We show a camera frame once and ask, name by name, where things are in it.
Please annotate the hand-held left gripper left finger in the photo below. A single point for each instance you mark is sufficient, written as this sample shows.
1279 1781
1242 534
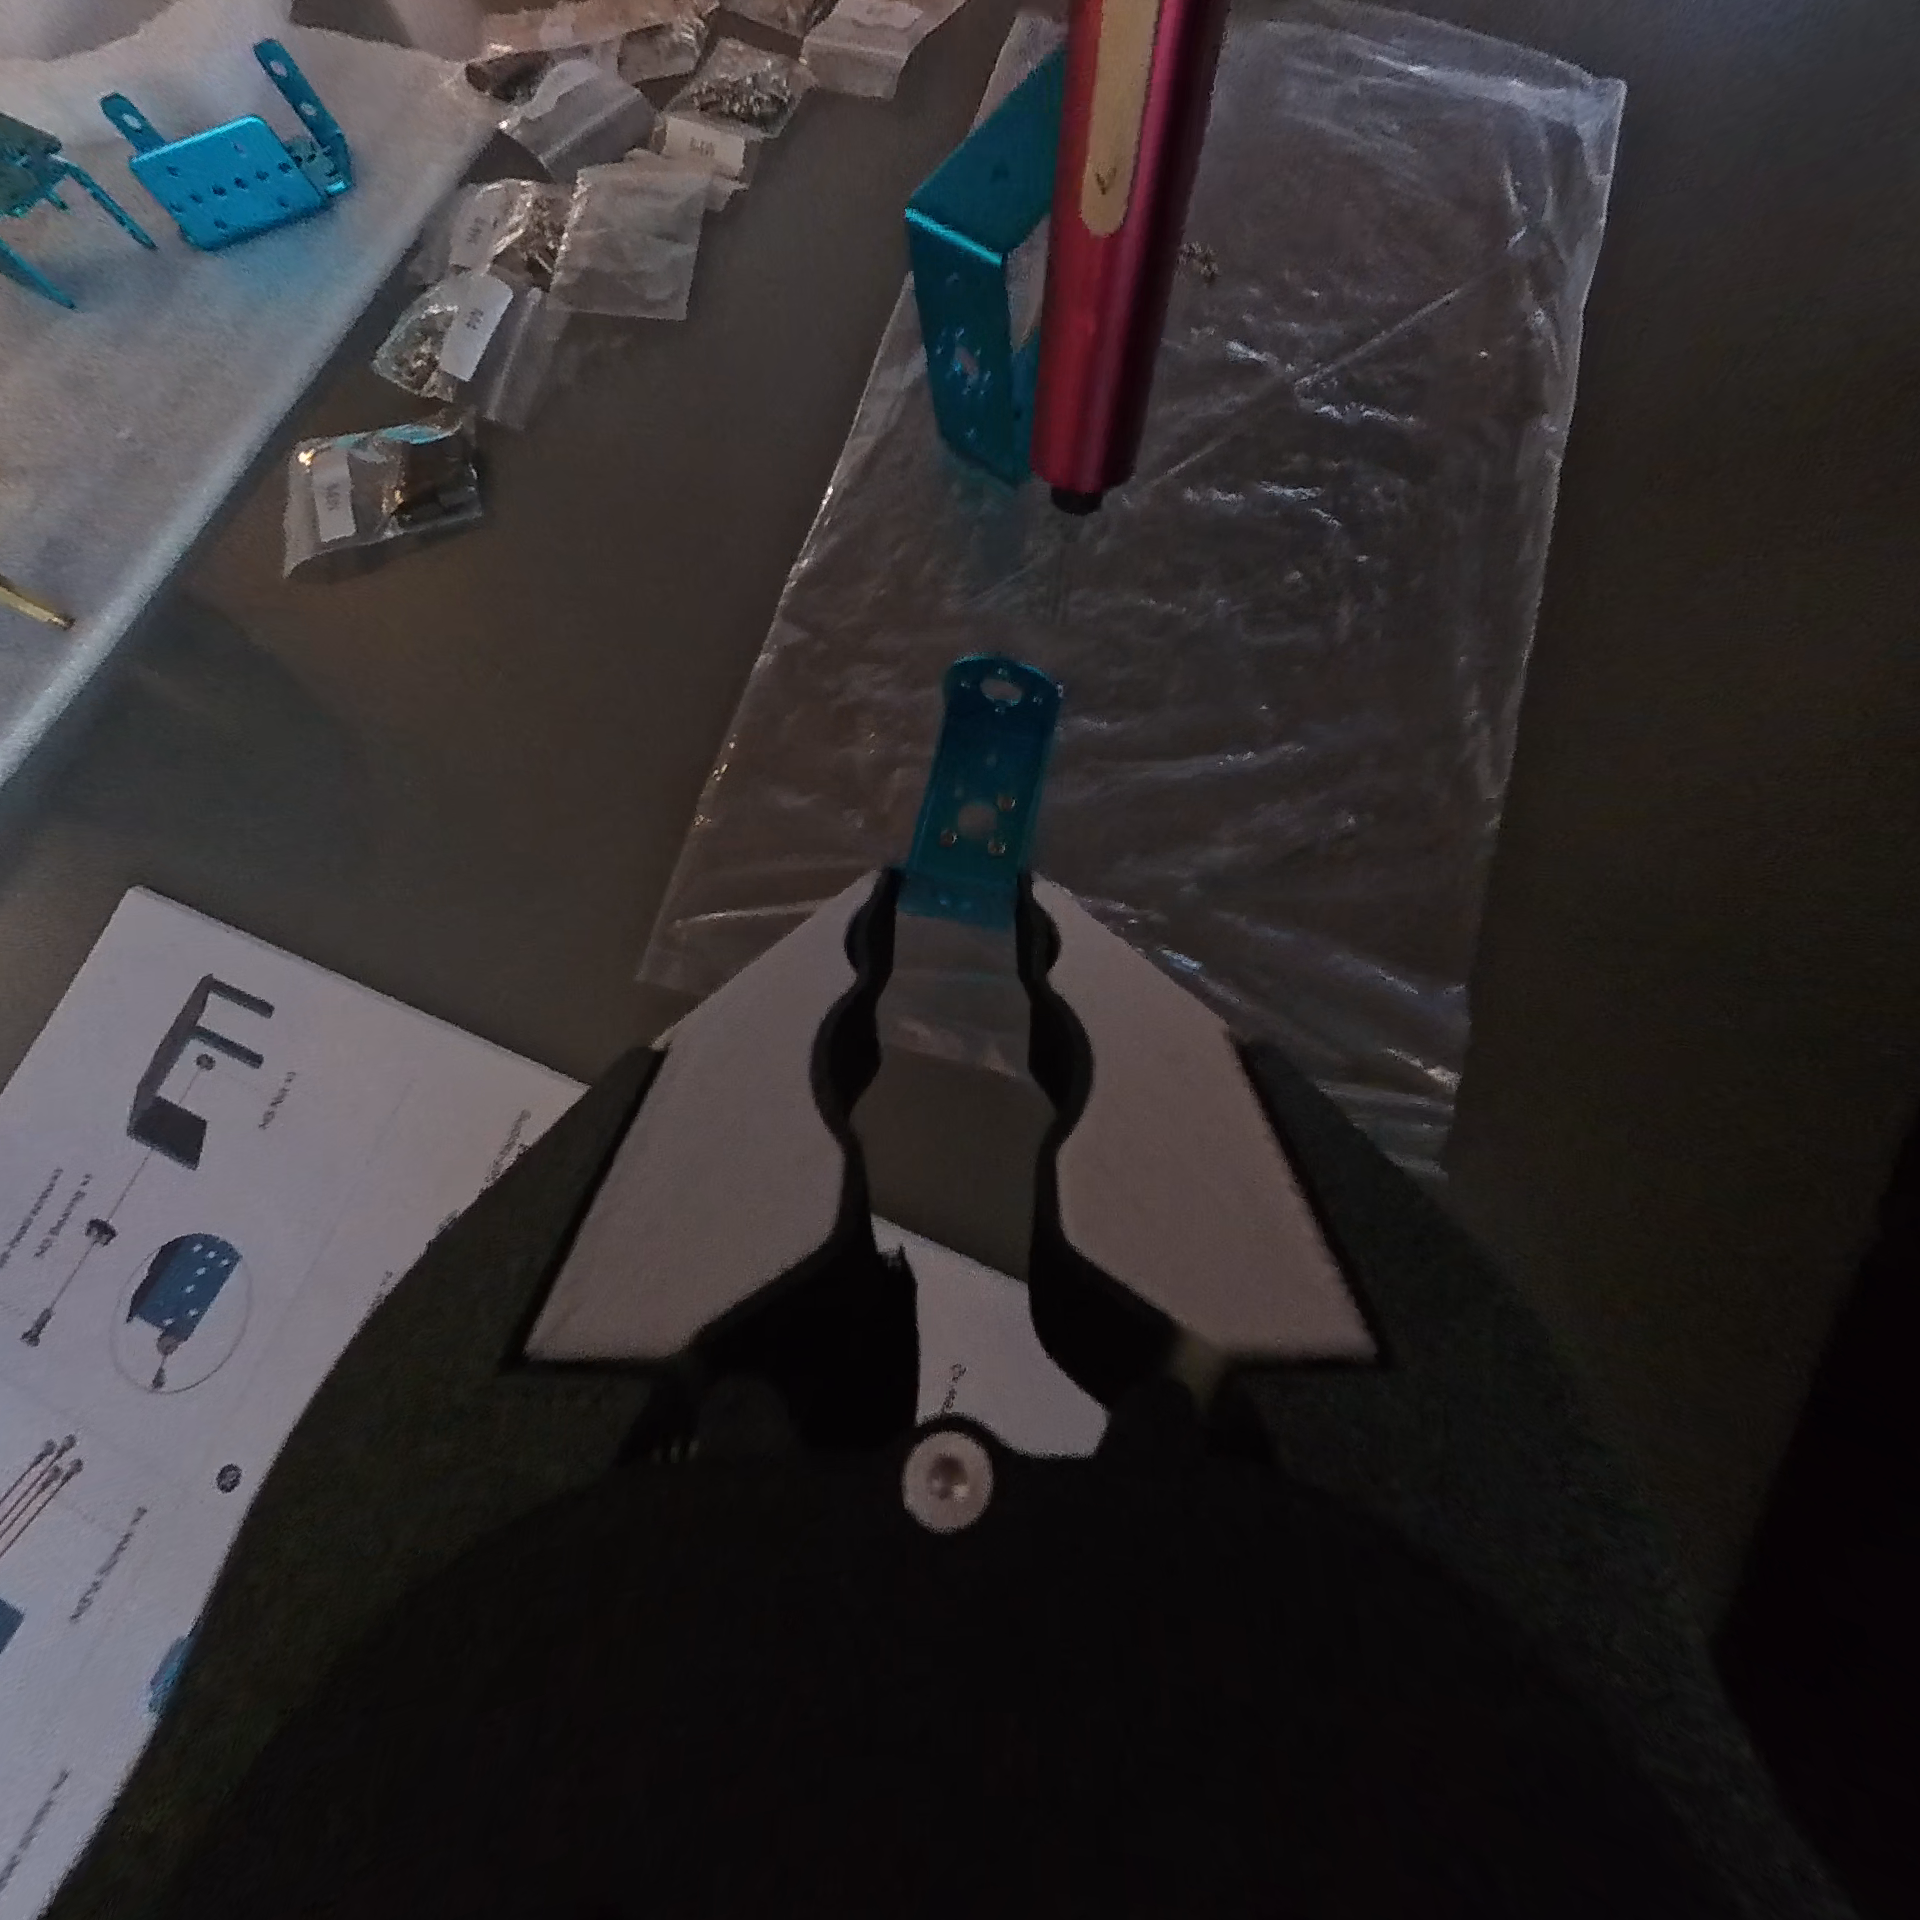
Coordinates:
705 1185

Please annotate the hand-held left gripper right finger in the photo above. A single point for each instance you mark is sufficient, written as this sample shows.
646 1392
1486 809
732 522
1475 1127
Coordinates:
1201 1185

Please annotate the small blue servo bracket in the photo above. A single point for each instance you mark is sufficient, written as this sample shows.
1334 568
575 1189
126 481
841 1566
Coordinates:
984 780

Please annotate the red electric screwdriver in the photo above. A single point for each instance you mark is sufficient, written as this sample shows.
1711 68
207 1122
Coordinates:
1124 271

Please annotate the white instruction booklet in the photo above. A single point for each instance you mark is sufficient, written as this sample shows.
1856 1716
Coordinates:
225 1142

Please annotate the clear plastic bag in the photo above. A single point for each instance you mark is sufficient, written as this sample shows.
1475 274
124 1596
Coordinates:
1320 629

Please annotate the pile of small screw bags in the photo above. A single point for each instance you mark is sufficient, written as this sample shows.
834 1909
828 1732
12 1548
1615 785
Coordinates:
600 241

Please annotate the white foam board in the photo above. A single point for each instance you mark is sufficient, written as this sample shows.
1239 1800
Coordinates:
182 390

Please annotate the blue long U bracket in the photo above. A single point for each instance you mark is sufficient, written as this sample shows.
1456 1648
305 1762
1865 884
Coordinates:
974 329

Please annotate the blue perforated bent bracket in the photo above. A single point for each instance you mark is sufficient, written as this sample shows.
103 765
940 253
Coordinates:
241 172

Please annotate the blue perforated flat bracket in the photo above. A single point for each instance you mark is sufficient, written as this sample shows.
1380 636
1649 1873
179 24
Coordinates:
60 194

